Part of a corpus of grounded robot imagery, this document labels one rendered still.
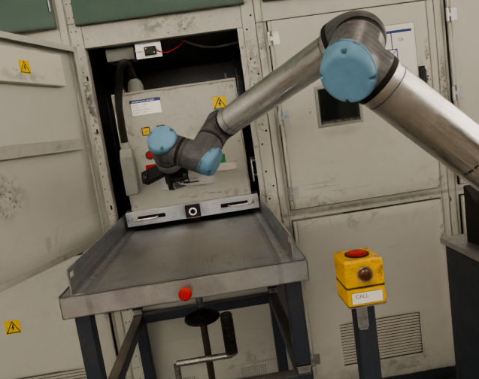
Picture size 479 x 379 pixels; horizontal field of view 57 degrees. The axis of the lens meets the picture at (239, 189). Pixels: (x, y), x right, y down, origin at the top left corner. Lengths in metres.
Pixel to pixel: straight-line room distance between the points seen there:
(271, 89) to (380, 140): 0.75
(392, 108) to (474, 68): 1.08
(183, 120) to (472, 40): 1.18
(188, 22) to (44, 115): 0.63
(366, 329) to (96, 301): 0.64
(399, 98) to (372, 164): 0.90
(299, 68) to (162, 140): 0.45
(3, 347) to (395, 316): 1.60
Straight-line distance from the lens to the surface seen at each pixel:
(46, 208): 1.60
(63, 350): 2.02
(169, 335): 1.94
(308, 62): 1.14
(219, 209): 1.81
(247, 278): 1.13
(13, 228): 1.50
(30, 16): 1.89
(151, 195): 1.83
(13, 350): 2.09
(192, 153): 1.31
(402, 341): 2.10
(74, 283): 1.21
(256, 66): 1.78
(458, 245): 1.51
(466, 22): 2.04
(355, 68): 0.92
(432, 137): 1.02
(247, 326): 1.92
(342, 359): 2.04
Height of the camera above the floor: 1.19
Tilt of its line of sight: 8 degrees down
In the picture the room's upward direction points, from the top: 8 degrees counter-clockwise
